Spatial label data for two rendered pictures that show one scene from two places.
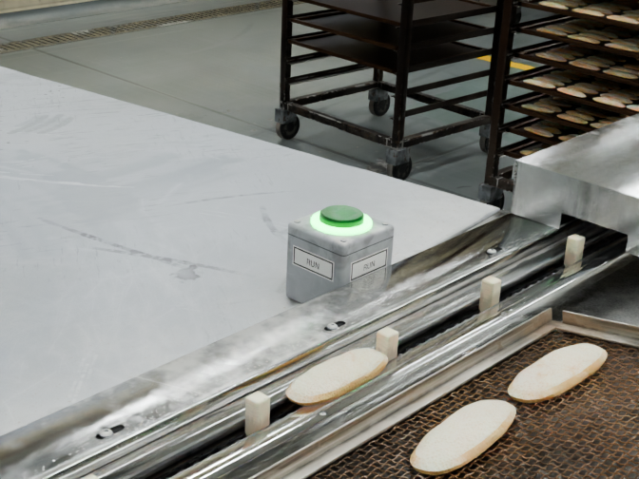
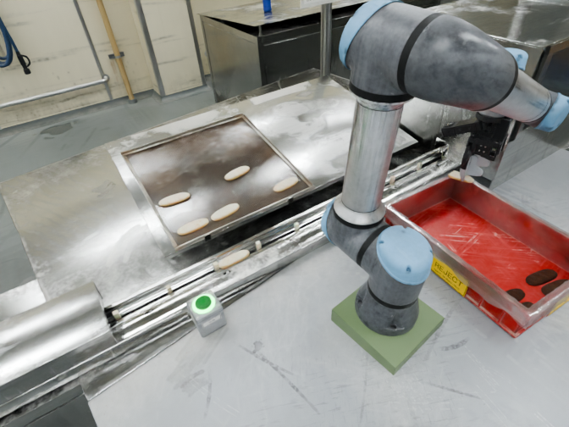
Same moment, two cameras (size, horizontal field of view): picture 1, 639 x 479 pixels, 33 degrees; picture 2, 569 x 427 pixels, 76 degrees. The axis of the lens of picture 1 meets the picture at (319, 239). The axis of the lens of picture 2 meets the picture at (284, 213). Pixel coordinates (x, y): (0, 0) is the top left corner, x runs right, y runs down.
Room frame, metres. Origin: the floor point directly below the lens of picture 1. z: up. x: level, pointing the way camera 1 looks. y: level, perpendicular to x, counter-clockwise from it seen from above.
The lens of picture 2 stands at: (1.37, 0.35, 1.64)
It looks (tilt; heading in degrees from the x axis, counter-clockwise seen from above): 40 degrees down; 197
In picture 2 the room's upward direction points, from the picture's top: 4 degrees counter-clockwise
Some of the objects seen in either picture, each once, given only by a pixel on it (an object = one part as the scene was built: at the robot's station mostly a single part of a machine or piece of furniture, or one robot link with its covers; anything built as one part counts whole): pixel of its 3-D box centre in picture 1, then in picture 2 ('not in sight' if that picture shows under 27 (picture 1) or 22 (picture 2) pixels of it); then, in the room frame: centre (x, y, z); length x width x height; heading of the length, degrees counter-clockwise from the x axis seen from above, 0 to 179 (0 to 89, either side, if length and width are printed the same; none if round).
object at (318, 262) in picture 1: (339, 278); (207, 316); (0.90, -0.02, 0.84); 0.08 x 0.08 x 0.11; 48
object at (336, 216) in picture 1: (341, 220); (203, 303); (0.90, -0.02, 0.90); 0.04 x 0.04 x 0.02
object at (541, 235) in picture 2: not in sight; (480, 240); (0.51, 0.66, 0.88); 0.49 x 0.34 x 0.10; 44
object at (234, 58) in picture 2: not in sight; (322, 55); (-2.22, -0.27, 0.51); 1.93 x 1.05 x 1.02; 138
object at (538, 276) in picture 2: not in sight; (533, 292); (0.64, 0.79, 0.83); 0.23 x 0.09 x 0.01; 134
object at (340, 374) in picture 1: (338, 373); (234, 257); (0.70, -0.02, 0.86); 0.10 x 0.04 x 0.01; 138
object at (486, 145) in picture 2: not in sight; (488, 134); (0.36, 0.63, 1.13); 0.09 x 0.08 x 0.12; 64
